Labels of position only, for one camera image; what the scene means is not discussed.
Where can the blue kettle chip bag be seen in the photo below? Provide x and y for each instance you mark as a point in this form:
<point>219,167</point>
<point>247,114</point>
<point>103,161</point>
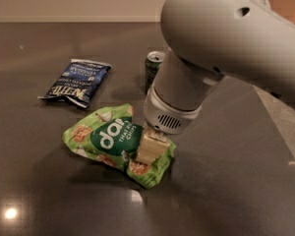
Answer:
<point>79,82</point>

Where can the green soda can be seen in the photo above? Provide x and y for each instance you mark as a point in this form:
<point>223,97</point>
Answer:
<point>152,64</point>

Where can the green rice chip bag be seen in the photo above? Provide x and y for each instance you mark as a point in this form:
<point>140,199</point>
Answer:
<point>110,136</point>

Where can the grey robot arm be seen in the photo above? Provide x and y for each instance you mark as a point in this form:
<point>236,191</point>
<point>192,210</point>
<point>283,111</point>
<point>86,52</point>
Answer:
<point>207,41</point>

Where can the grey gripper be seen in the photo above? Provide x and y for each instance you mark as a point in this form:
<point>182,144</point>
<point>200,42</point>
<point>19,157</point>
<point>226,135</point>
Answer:
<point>165,118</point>

